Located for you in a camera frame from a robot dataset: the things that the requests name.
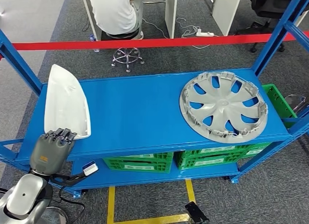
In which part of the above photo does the white car mirror cover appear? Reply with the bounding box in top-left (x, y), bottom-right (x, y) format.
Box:
top-left (44, 64), bottom-right (92, 140)

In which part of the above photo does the seated person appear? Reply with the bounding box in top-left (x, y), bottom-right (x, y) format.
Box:
top-left (87, 0), bottom-right (144, 36)

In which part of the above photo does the grey wheel hubcap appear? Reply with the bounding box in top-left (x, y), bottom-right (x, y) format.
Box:
top-left (179, 71), bottom-right (268, 144)

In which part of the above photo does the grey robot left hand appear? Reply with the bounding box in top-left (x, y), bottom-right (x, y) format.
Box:
top-left (29, 128), bottom-right (78, 177)

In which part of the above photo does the blue metal shelf rack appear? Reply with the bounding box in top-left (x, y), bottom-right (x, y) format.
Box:
top-left (0, 0), bottom-right (309, 197)

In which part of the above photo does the white power cord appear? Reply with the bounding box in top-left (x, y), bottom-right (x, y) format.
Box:
top-left (175, 17), bottom-right (219, 51)

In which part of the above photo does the white power strip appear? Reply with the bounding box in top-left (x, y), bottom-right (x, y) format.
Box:
top-left (196, 29), bottom-right (215, 37)

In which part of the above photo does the chrome base stool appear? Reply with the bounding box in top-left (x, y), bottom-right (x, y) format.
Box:
top-left (106, 28), bottom-right (144, 73)

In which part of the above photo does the black office chair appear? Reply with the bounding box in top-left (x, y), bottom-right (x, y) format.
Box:
top-left (235, 0), bottom-right (298, 54)

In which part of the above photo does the red barrier belt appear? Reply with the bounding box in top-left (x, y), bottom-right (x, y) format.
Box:
top-left (0, 31), bottom-right (309, 61)

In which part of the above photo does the clear water bottle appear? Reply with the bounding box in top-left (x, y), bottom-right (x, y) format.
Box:
top-left (90, 34), bottom-right (100, 53)

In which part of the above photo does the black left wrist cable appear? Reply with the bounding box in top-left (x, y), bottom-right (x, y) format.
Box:
top-left (49, 173), bottom-right (86, 224)

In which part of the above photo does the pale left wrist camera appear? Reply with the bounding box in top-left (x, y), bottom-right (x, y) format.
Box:
top-left (82, 161), bottom-right (99, 177)

